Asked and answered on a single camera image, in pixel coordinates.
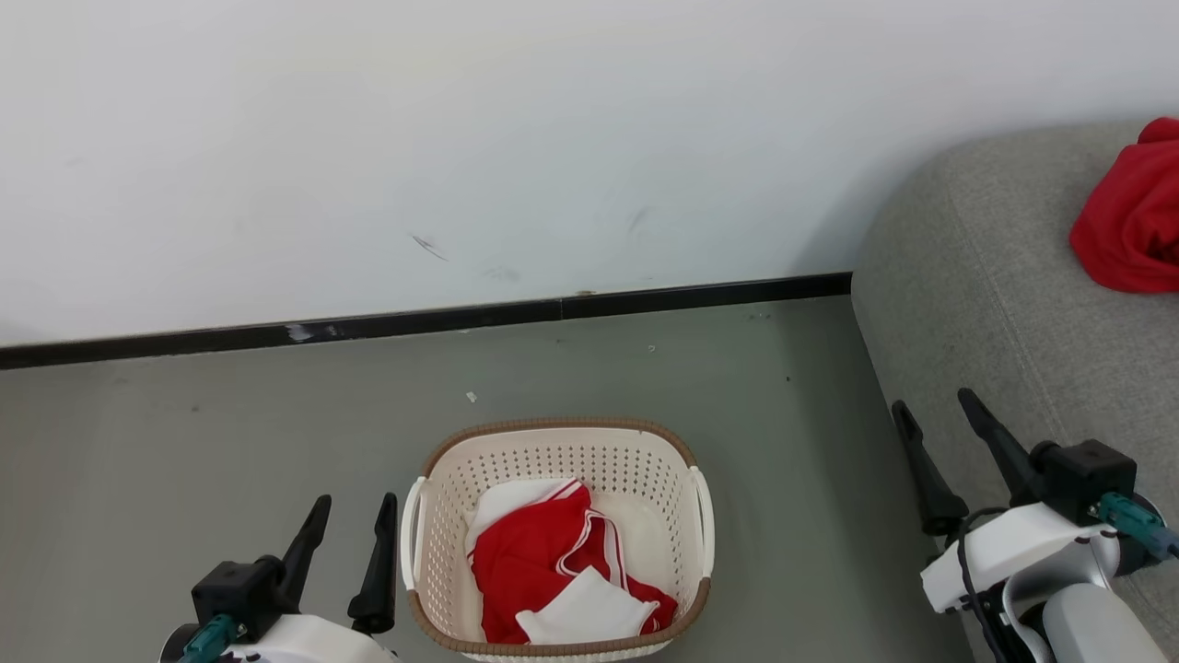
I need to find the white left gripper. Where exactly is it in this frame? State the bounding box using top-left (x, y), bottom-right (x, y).
top-left (161, 493), bottom-right (403, 663)

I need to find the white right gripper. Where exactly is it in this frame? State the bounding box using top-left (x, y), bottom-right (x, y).
top-left (891, 388), bottom-right (1122, 614)

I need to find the red garment with white trim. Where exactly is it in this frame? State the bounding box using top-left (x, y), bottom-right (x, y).
top-left (464, 477), bottom-right (681, 646)

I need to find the plain red garment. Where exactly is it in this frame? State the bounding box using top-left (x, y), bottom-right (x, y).
top-left (1068, 117), bottom-right (1179, 295)

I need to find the cream plastic laundry basket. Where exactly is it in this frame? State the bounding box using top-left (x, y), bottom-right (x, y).
top-left (400, 417), bottom-right (716, 663)

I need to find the grey fabric sofa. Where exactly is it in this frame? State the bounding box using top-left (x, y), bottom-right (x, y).
top-left (851, 120), bottom-right (1179, 663)

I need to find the black skirting board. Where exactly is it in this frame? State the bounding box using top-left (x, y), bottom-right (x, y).
top-left (0, 271), bottom-right (854, 372)

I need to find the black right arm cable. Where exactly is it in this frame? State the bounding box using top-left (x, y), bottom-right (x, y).
top-left (956, 492), bottom-right (1179, 663)

